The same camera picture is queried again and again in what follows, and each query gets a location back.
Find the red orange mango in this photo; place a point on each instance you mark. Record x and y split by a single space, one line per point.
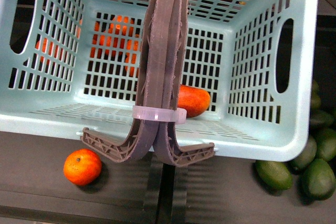
194 100

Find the light blue plastic basket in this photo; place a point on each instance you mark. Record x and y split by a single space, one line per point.
79 68

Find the green avocado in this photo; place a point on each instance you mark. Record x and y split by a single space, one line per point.
275 175
318 180

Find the white zip tie clip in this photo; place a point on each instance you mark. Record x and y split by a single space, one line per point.
177 116

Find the orange on shelf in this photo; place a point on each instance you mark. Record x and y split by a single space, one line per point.
82 167

